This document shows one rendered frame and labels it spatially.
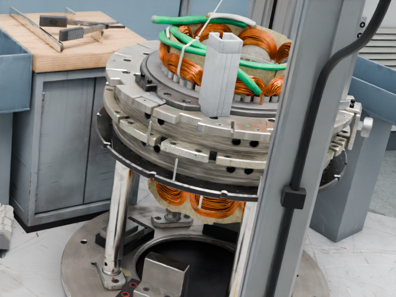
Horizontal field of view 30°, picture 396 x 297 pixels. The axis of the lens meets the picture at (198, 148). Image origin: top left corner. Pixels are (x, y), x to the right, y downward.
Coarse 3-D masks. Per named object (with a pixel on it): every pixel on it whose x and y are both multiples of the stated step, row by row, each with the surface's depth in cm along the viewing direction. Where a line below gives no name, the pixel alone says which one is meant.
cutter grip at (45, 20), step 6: (42, 18) 107; (48, 18) 107; (54, 18) 107; (60, 18) 108; (66, 18) 108; (42, 24) 107; (48, 24) 107; (54, 24) 108; (60, 24) 108; (66, 24) 108
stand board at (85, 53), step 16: (0, 16) 113; (32, 16) 116; (80, 16) 120; (96, 16) 121; (16, 32) 108; (32, 32) 109; (48, 32) 110; (112, 32) 115; (128, 32) 116; (32, 48) 102; (48, 48) 103; (64, 48) 104; (80, 48) 106; (96, 48) 107; (112, 48) 108; (32, 64) 101; (48, 64) 101; (64, 64) 103; (80, 64) 104; (96, 64) 106
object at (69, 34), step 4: (68, 28) 103; (72, 28) 103; (76, 28) 104; (80, 28) 104; (60, 32) 102; (64, 32) 102; (68, 32) 103; (72, 32) 103; (76, 32) 104; (80, 32) 104; (60, 36) 102; (64, 36) 102; (68, 36) 103; (72, 36) 104; (76, 36) 104; (80, 36) 105; (60, 40) 102; (64, 40) 103; (68, 40) 103
